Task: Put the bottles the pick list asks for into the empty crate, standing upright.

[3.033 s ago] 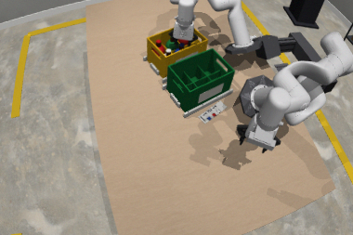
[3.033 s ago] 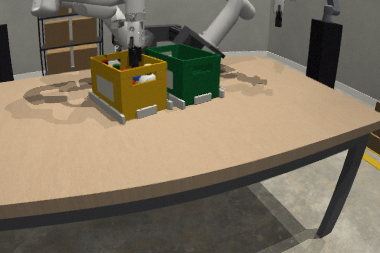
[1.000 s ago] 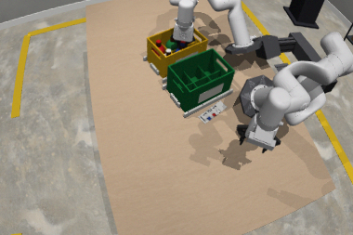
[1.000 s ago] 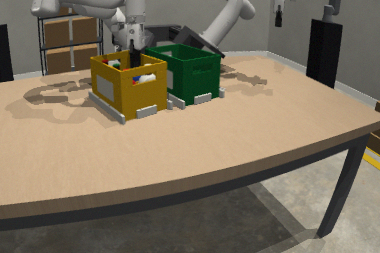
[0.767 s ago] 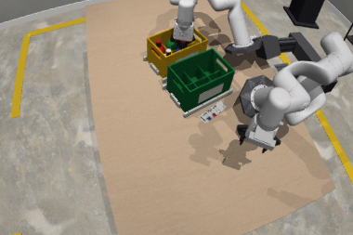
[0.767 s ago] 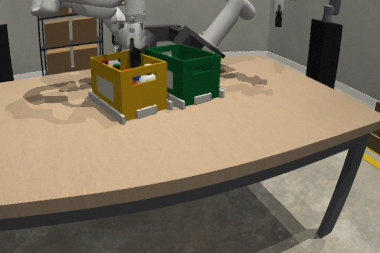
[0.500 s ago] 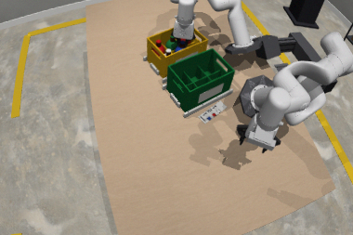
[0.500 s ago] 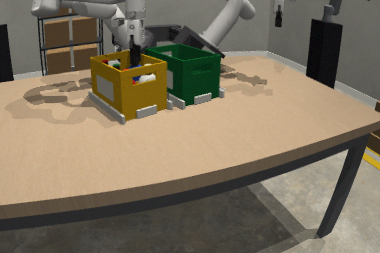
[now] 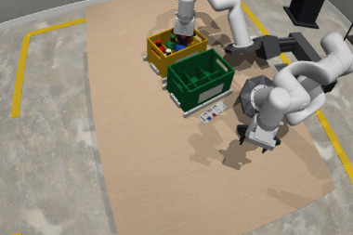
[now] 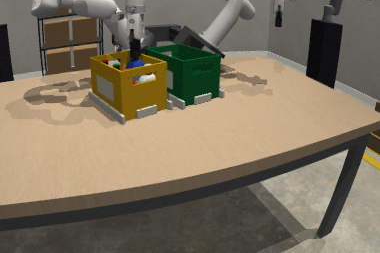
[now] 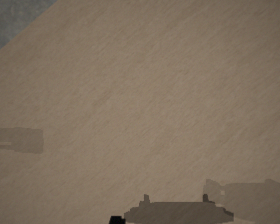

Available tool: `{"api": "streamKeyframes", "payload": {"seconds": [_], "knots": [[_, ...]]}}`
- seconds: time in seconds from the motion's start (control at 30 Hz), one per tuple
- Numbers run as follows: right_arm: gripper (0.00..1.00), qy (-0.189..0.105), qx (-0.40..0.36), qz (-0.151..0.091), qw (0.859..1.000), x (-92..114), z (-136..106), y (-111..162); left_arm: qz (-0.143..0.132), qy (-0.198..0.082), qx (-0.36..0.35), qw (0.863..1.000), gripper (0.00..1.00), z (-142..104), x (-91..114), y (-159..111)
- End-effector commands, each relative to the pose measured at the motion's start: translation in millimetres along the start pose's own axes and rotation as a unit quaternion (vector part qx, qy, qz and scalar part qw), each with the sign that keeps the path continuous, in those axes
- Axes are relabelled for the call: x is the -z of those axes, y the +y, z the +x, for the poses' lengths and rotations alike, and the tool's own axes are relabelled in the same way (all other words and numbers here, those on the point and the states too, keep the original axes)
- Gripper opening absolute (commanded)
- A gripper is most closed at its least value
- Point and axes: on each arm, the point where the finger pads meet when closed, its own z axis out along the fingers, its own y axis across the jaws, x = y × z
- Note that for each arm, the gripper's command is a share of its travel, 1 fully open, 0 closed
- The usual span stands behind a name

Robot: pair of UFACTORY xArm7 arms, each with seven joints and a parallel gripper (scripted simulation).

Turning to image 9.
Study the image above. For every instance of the white paper pick list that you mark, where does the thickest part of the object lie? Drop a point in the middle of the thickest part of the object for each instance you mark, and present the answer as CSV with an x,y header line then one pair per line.
x,y
212,112

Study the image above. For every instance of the yellow crate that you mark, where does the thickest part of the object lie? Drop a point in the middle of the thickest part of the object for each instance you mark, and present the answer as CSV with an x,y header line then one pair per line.
x,y
163,61

